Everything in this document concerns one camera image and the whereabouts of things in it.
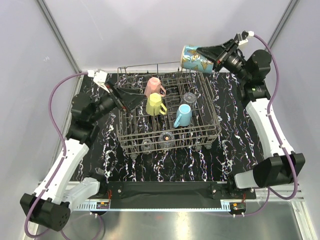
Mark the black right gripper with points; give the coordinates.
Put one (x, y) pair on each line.
(213, 52)

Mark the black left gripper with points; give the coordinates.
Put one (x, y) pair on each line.
(130, 99)

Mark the yellow ceramic mug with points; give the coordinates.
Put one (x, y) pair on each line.
(154, 105)

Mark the pink ceramic mug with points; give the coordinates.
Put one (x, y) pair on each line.
(154, 85)

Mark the blue floral mug orange inside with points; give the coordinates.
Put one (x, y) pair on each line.
(194, 61)

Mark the clear glass cup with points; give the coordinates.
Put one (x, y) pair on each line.
(189, 98)
(166, 140)
(147, 145)

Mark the light blue ceramic mug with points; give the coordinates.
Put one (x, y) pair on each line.
(183, 116)

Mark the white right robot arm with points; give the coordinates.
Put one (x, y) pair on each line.
(281, 164)

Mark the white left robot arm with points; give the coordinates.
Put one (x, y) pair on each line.
(51, 204)

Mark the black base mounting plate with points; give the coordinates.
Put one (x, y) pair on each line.
(208, 189)

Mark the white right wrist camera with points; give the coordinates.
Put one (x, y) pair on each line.
(243, 37)

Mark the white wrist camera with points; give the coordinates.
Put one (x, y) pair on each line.
(243, 37)
(99, 78)

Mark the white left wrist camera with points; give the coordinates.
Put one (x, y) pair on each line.
(99, 78)

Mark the grey wire dish rack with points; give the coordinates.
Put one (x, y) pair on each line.
(137, 125)

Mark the aluminium frame rail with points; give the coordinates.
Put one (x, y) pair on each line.
(150, 206)

